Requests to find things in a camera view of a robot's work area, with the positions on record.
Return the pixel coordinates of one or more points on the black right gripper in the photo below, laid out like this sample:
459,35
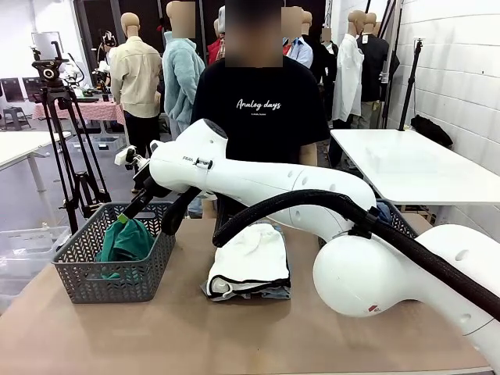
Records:
146,179

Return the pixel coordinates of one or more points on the green t-shirt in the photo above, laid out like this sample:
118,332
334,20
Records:
125,242

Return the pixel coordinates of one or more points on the white top with black trim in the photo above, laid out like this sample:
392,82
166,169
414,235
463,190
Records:
250,258

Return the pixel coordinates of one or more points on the light blue denim shorts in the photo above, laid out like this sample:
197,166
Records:
273,293

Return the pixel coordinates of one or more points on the dark blue denim shorts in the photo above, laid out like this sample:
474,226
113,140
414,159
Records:
383,213

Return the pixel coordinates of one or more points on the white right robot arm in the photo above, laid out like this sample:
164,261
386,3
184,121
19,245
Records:
351,273

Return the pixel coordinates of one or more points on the person's left forearm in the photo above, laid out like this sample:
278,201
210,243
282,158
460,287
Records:
308,154

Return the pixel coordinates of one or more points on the grey storage crate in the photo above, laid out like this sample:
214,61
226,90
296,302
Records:
113,144

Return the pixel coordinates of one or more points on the grey plastic lattice basket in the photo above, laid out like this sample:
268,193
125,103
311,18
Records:
402,224
117,289

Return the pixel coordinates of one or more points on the table with pink cloth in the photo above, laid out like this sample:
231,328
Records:
97,111

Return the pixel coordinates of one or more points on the clear plastic storage bin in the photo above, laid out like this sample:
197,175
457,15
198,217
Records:
27,246

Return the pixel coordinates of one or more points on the mannequin in beige shirt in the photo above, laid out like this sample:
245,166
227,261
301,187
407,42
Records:
134,78

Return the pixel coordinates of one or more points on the mannequin in light blue fleece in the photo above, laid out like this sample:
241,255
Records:
181,86

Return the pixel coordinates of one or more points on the white table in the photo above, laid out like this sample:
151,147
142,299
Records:
23,144
429,172

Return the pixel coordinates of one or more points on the person in black t-shirt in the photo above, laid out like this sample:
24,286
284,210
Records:
265,129

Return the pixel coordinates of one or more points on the grey stool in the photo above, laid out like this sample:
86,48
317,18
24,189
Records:
15,117

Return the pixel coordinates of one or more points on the black monitor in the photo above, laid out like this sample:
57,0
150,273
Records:
31,88
9,90

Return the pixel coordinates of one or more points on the mannequin in red top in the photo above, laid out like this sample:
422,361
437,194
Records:
215,48

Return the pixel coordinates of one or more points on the mannequin in blue white shirt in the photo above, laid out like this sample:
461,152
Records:
298,48

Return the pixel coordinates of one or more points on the mannequin in black jacket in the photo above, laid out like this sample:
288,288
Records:
326,70

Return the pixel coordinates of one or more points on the mannequin in black shirt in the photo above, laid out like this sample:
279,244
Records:
373,70

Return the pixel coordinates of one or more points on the black leaning stand poles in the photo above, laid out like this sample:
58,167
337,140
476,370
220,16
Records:
390,58

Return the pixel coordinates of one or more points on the black light stand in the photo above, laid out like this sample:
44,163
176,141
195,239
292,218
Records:
411,86

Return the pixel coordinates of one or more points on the black bag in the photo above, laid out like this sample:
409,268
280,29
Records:
431,131

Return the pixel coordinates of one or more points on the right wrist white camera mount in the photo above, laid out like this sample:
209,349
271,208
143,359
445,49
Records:
125,155

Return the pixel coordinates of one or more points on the black camera tripod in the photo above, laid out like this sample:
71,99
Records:
52,101

